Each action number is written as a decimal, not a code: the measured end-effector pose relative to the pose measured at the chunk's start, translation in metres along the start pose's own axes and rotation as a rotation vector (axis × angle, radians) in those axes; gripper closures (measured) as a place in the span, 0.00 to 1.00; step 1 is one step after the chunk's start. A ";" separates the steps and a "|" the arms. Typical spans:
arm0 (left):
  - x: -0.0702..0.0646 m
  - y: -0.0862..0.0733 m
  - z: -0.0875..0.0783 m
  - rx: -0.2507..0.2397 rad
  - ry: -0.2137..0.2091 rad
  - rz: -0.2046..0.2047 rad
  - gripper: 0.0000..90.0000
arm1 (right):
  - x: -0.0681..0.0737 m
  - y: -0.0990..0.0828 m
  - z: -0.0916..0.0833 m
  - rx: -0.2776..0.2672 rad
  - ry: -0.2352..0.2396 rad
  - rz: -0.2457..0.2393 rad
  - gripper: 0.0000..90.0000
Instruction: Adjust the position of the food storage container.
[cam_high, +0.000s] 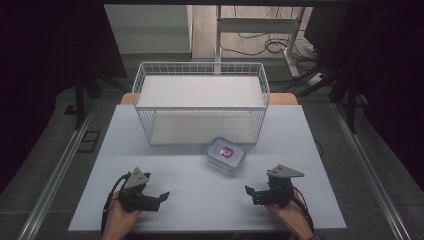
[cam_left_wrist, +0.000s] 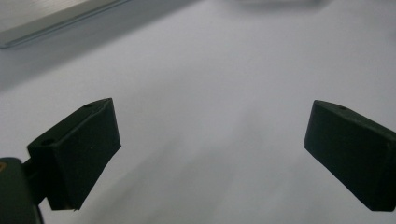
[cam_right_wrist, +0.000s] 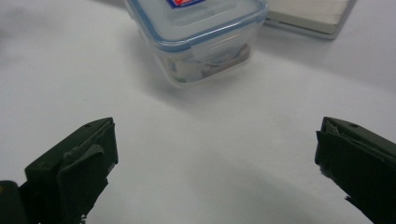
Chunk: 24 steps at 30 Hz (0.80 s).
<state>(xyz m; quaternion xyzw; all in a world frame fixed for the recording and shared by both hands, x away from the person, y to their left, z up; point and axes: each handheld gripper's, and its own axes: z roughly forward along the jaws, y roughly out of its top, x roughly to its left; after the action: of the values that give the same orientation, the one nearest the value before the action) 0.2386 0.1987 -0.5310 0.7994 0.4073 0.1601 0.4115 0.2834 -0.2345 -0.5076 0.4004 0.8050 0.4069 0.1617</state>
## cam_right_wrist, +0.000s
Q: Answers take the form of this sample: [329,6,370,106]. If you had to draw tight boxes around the clear blue-rimmed container lid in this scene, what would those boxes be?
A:
[123,0,269,53]

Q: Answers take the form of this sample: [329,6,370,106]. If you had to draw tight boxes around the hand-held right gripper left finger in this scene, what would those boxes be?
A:
[19,117,120,224]

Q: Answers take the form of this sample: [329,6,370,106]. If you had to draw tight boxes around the clear plastic container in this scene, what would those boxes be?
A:
[136,12,265,89]

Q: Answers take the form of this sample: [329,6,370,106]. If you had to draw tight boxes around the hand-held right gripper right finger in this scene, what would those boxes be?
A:
[314,116,396,224]

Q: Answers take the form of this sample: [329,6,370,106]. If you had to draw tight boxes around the flat white box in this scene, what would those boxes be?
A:
[264,0,359,41]

